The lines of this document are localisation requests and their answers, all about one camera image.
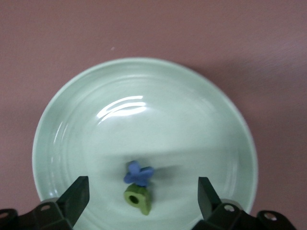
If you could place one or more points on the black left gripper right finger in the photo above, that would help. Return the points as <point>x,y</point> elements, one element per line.
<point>207,198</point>

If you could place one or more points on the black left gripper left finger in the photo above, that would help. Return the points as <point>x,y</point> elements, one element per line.
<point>76,196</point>

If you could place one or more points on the green letter q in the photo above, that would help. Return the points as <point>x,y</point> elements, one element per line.
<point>142,203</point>

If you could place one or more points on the blue letter x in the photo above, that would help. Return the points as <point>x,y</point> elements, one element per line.
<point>139,174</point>

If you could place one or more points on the green plate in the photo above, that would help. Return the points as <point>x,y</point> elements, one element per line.
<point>168,119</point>

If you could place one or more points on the brown table cover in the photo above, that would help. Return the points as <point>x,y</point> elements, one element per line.
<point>72,28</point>

